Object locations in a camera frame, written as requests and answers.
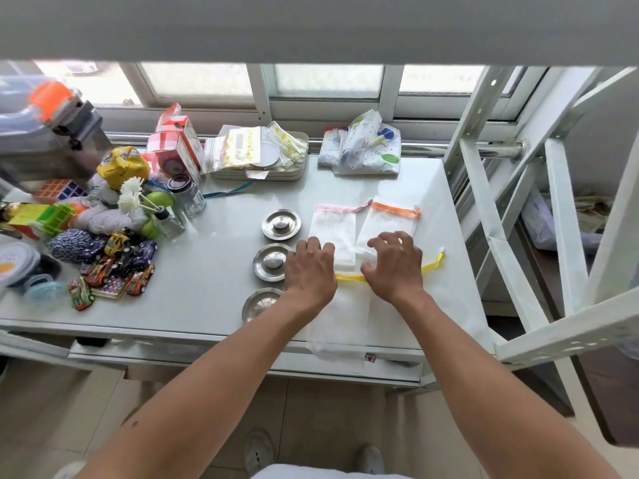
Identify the clear bin with orange latches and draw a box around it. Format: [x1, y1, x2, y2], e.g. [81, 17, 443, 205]
[0, 77, 77, 138]

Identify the person's shoe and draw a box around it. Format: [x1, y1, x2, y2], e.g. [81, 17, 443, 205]
[244, 430, 276, 478]
[355, 445, 386, 476]

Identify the person's left forearm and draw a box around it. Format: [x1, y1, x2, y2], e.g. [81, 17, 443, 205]
[75, 293, 336, 479]

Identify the grey plastic bag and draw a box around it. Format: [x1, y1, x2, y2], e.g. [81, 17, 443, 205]
[521, 192, 601, 251]

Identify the white string ball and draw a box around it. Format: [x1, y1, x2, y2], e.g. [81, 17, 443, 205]
[75, 204, 148, 237]

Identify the red checkered box round window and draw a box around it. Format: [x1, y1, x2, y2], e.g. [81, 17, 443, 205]
[146, 132, 202, 184]

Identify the orange trim mesh bag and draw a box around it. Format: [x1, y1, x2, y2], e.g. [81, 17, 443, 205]
[355, 196, 423, 261]

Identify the glass jar with dark lid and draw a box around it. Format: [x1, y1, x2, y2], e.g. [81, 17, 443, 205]
[165, 174, 207, 217]

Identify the patterned white cloth bundle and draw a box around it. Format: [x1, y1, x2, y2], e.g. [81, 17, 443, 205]
[317, 109, 402, 176]

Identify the white table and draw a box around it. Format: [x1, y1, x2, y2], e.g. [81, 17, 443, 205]
[0, 154, 500, 365]

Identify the yellow green puzzle cube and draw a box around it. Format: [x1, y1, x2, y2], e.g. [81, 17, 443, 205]
[7, 203, 51, 241]

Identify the person's left hand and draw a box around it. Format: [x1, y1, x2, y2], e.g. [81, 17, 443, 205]
[283, 236, 340, 315]

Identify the white metal shelf frame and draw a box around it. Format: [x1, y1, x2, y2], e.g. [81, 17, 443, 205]
[421, 66, 639, 390]

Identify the person's white garment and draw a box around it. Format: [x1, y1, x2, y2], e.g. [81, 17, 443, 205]
[251, 463, 416, 479]

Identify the person's left shoe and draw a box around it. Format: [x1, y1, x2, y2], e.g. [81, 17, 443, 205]
[244, 430, 276, 478]

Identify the person's right forearm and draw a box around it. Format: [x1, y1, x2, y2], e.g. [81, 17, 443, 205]
[394, 289, 620, 479]

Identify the colourful puzzle cube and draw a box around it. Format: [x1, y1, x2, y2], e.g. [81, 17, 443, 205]
[33, 179, 89, 205]

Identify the white window frame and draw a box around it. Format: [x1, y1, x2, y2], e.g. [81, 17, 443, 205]
[0, 61, 550, 143]

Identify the person's right shoe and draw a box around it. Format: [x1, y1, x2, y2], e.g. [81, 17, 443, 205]
[355, 445, 386, 476]

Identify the blue strap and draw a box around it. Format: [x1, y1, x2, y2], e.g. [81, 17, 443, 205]
[202, 182, 254, 200]

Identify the person's right hand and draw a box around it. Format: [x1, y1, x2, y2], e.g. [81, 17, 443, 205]
[360, 230, 426, 308]

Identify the pile of toy cars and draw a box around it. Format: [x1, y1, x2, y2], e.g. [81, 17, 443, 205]
[68, 229, 160, 312]

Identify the white round container orange heart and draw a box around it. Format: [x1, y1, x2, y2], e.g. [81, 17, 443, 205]
[0, 241, 41, 288]

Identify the round metal lid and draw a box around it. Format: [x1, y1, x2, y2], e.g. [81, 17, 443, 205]
[241, 287, 286, 325]
[251, 242, 296, 284]
[261, 208, 303, 242]

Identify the yellow print zip bag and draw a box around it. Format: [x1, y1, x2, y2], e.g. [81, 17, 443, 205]
[206, 125, 271, 172]

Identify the white round disc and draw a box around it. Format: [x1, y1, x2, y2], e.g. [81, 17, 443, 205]
[259, 140, 282, 170]

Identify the white metal side rack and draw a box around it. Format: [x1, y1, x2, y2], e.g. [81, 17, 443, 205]
[0, 329, 126, 373]

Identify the green plastic toy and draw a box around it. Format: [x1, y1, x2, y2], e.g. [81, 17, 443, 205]
[37, 204, 77, 236]

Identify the yellow trim mesh bag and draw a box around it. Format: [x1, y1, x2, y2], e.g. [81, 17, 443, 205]
[305, 247, 496, 363]

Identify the grey overhead shelf board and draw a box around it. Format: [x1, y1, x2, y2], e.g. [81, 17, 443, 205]
[0, 0, 639, 67]

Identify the tall red white carton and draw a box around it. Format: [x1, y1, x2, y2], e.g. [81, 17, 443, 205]
[156, 103, 207, 175]

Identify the dark brown table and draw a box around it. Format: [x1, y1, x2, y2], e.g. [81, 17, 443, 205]
[571, 343, 639, 448]

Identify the pink trim mesh bag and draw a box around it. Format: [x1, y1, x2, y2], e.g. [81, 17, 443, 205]
[308, 198, 374, 269]

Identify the white lower shelf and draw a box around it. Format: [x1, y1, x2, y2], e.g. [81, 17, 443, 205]
[69, 337, 426, 388]

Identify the blue white twine ball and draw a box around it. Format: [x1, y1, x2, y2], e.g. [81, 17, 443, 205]
[47, 229, 97, 265]

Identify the yellow snack bag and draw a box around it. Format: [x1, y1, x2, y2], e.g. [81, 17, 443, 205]
[95, 146, 152, 192]

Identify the metal rail pipe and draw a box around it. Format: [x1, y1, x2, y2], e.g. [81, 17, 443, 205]
[107, 134, 528, 160]

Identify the beige rectangular tray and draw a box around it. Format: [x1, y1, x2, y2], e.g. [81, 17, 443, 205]
[209, 130, 310, 182]

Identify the small clear blue container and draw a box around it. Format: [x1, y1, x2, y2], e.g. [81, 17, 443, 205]
[21, 273, 69, 306]

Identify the yellow striped zip bag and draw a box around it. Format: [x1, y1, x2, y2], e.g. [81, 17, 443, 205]
[267, 120, 310, 168]

